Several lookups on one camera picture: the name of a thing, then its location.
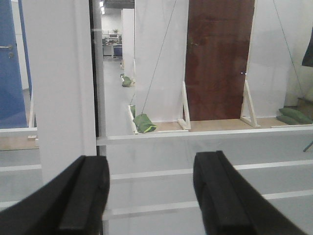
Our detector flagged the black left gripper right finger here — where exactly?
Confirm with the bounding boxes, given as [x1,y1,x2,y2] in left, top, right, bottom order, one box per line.
[193,151,304,235]

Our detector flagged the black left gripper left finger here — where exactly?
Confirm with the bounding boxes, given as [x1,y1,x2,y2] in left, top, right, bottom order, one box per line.
[0,156,110,235]

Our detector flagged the sliding glass door white frame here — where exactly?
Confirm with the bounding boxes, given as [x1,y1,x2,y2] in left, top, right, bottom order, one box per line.
[22,0,313,194]

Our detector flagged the blue door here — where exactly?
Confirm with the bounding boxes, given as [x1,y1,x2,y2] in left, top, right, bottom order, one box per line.
[0,0,32,129]

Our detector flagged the brown wooden door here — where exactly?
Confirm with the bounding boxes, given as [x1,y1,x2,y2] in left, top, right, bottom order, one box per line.
[185,0,255,121]

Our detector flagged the green sandbag on platform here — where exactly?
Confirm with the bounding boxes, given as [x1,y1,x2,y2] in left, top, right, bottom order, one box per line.
[133,114,157,133]

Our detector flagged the green sandbags at right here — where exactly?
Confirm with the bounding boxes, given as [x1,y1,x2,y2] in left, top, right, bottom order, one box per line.
[276,108,313,125]

